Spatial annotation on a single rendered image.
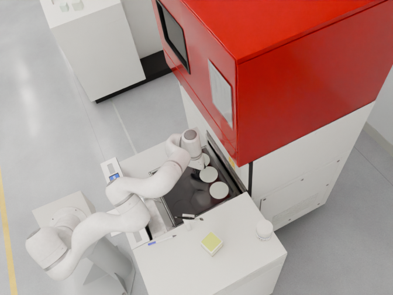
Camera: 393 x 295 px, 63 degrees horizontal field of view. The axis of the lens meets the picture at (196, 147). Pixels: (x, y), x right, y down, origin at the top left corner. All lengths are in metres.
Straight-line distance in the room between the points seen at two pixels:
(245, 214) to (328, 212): 1.24
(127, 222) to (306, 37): 0.91
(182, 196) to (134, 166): 0.41
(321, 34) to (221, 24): 0.31
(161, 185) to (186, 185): 0.54
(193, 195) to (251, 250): 0.43
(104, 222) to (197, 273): 0.47
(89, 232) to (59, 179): 1.90
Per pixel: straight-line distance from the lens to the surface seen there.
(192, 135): 1.51
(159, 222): 1.72
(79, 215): 1.82
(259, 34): 1.04
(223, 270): 1.52
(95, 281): 2.69
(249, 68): 1.00
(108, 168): 1.87
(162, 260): 1.56
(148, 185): 1.25
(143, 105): 3.44
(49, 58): 4.54
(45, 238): 1.45
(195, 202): 1.71
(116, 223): 1.33
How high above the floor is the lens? 2.44
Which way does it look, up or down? 55 degrees down
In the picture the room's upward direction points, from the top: 11 degrees counter-clockwise
